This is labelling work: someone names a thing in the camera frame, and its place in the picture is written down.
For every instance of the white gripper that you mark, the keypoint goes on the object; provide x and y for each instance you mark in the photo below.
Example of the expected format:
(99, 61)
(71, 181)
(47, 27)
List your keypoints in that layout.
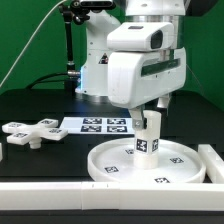
(136, 78)

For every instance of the white round table top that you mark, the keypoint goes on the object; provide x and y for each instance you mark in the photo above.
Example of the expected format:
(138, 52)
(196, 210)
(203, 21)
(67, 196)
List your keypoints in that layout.
(123, 160)

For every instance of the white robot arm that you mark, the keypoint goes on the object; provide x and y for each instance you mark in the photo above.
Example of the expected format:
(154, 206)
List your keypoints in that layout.
(133, 51)

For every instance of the white marker sheet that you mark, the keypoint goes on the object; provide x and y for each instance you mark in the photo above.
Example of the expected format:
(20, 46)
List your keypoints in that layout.
(98, 125)

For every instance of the white right fence block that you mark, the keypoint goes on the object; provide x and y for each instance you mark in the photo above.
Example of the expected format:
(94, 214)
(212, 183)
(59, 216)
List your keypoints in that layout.
(213, 162)

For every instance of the white cross-shaped table base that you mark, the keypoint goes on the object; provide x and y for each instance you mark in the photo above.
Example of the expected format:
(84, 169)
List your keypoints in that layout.
(21, 134)

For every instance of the white front fence rail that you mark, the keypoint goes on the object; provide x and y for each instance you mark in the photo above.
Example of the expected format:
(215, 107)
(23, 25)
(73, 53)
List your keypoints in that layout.
(118, 196)

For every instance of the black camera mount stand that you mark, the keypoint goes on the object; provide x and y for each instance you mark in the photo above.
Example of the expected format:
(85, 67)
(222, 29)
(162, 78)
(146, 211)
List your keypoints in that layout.
(70, 40)

